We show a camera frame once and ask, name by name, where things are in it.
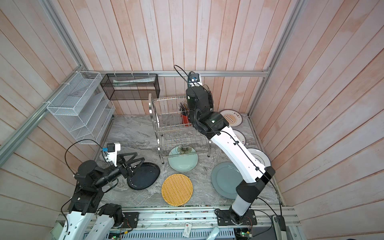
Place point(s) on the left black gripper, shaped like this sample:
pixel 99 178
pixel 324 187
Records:
pixel 131 172

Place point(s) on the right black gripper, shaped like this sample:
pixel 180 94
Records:
pixel 210 97

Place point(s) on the dark blue glazed plate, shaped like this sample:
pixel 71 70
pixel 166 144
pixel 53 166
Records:
pixel 144 177

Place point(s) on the silver metal dish rack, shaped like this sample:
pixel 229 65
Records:
pixel 169 129

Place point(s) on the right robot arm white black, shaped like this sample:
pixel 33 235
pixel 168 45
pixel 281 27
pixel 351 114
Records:
pixel 217 129

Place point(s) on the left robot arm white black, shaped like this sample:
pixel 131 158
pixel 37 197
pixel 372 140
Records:
pixel 84 204

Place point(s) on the colourful chopsticks bundle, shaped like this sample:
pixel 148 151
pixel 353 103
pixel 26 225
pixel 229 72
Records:
pixel 183 107

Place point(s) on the red utensil cup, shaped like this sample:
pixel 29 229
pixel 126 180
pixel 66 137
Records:
pixel 185 120

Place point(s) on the far orange sunburst plate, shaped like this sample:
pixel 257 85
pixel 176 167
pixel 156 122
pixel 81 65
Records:
pixel 233 117

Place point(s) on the orange sunburst plate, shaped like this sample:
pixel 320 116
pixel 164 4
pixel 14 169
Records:
pixel 240 136
pixel 233 117

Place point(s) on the near orange sunburst plate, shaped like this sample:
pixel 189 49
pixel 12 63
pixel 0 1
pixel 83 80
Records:
pixel 240 136

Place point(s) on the yellow woven bamboo tray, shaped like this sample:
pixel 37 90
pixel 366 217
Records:
pixel 177 190

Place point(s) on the light green flower plate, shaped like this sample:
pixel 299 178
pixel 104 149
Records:
pixel 183 158

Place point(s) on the grey green large plate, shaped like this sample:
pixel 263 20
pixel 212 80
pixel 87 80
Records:
pixel 225 178

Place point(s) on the white plate black rings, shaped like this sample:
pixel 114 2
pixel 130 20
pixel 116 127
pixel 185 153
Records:
pixel 261 156

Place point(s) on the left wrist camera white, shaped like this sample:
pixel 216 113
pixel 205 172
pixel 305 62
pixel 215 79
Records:
pixel 111 153

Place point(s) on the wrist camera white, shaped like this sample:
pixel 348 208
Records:
pixel 194 79
pixel 111 153

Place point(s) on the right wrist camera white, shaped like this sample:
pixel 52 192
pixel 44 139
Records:
pixel 194 79

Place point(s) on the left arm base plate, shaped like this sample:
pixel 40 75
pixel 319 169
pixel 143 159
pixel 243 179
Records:
pixel 130 220

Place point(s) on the white wire mesh shelf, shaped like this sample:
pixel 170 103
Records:
pixel 82 110

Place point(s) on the black mesh wall basket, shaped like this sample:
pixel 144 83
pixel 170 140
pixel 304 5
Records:
pixel 125 87

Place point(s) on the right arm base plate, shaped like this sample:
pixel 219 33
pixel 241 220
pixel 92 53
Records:
pixel 230 218

